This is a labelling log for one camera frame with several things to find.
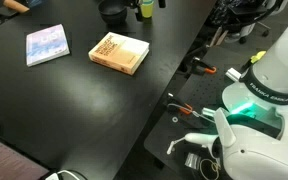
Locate black orange clamp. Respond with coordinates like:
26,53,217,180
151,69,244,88
191,57,217,74
166,93,193,115

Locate yellow-green plastic cup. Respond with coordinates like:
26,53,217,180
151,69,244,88
141,0,154,18

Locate white bracket block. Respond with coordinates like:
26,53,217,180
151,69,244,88
225,68,241,82

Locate laptop computer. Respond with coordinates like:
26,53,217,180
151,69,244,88
0,137,53,180

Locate black bowl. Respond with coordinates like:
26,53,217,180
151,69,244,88
98,0,127,25

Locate small plastic bag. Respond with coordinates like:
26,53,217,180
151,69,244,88
185,153,200,169

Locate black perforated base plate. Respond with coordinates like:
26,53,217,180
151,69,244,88
144,45,258,180

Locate person's hand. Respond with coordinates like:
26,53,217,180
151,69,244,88
3,0,29,13

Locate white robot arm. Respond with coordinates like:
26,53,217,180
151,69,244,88
182,28,288,180

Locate orange hardcover book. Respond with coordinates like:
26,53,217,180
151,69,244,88
88,32,149,75

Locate purple white book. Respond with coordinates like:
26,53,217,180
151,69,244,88
26,24,70,67

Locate black orange clamp upper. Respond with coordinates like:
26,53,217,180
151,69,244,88
191,57,217,74

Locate white cable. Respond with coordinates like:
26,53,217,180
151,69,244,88
45,169,82,180

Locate black orange clamp lower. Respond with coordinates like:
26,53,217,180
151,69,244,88
166,93,193,115

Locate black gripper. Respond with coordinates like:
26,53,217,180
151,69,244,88
123,0,166,21

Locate office chair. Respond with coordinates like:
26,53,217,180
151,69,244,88
221,0,288,44

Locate rubber band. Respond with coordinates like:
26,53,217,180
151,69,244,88
199,159,221,180

